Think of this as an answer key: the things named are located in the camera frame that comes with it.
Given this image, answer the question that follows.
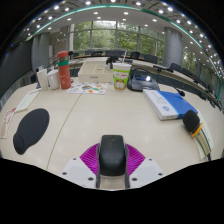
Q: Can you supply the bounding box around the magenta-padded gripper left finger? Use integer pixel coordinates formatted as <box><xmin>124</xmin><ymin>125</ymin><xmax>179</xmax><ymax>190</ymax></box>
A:
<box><xmin>59</xmin><ymin>143</ymin><xmax>101</xmax><ymax>190</ymax></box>

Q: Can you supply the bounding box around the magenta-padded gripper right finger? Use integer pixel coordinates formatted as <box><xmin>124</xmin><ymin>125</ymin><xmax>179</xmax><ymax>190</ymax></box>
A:
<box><xmin>124</xmin><ymin>143</ymin><xmax>165</xmax><ymax>190</ymax></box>

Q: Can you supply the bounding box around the black computer mouse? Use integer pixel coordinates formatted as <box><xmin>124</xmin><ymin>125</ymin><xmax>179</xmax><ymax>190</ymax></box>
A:
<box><xmin>98</xmin><ymin>134</ymin><xmax>128</xmax><ymax>177</ymax></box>

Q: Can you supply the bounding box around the black mouse pad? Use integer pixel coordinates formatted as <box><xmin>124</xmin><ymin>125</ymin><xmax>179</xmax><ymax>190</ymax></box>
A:
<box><xmin>12</xmin><ymin>107</ymin><xmax>51</xmax><ymax>156</ymax></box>

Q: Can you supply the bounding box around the black handheld microphone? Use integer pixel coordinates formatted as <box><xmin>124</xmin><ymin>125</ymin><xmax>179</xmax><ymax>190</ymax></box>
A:
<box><xmin>182</xmin><ymin>109</ymin><xmax>213</xmax><ymax>162</ymax></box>

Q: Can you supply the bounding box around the blue and white book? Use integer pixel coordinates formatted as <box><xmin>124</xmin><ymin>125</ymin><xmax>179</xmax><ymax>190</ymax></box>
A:
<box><xmin>142</xmin><ymin>89</ymin><xmax>199</xmax><ymax>121</ymax></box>

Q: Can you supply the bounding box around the colourful printed leaflet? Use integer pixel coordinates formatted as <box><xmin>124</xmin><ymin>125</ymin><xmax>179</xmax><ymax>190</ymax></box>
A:
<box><xmin>66</xmin><ymin>82</ymin><xmax>109</xmax><ymax>96</ymax></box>

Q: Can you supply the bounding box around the red and white fan leaflet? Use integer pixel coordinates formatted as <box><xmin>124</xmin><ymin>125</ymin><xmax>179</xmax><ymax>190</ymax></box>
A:
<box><xmin>0</xmin><ymin>106</ymin><xmax>18</xmax><ymax>140</ymax></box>

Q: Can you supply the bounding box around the white printed document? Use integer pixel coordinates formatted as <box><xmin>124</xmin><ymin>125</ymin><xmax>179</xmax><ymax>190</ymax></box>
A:
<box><xmin>14</xmin><ymin>88</ymin><xmax>42</xmax><ymax>113</ymax></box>

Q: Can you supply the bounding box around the black conference microphone unit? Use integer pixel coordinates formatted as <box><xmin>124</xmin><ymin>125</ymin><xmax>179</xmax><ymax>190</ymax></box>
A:
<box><xmin>126</xmin><ymin>68</ymin><xmax>160</xmax><ymax>93</ymax></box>

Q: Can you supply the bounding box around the white lidded mug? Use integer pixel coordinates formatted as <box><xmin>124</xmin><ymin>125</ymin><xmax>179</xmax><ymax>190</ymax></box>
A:
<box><xmin>47</xmin><ymin>69</ymin><xmax>61</xmax><ymax>91</ymax></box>

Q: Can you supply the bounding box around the red bottle with green band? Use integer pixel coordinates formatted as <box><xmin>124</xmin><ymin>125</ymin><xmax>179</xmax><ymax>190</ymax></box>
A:
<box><xmin>56</xmin><ymin>50</ymin><xmax>72</xmax><ymax>90</ymax></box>

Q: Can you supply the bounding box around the stack of white paper cups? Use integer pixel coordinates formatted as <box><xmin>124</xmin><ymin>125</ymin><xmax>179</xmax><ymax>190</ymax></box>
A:
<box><xmin>35</xmin><ymin>68</ymin><xmax>50</xmax><ymax>92</ymax></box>

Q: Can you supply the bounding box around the printed paper drink cup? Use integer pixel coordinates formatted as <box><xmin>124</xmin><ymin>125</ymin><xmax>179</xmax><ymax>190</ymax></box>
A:
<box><xmin>112</xmin><ymin>62</ymin><xmax>133</xmax><ymax>91</ymax></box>

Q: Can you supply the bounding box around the long curved conference table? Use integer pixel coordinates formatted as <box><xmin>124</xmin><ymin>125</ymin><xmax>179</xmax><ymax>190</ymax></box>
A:
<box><xmin>73</xmin><ymin>54</ymin><xmax>222</xmax><ymax>105</ymax></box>

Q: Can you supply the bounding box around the white cardboard box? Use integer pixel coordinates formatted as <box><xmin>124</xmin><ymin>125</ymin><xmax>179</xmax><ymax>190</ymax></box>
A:
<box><xmin>77</xmin><ymin>60</ymin><xmax>114</xmax><ymax>84</ymax></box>

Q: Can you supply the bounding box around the group of dark office chairs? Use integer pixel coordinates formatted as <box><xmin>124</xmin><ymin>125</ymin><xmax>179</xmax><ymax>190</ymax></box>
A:
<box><xmin>71</xmin><ymin>49</ymin><xmax>218</xmax><ymax>98</ymax></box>

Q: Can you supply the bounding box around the group of ceiling lights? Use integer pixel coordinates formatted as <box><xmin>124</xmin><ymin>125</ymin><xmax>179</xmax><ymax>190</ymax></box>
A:
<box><xmin>9</xmin><ymin>0</ymin><xmax>224</xmax><ymax>73</ymax></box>

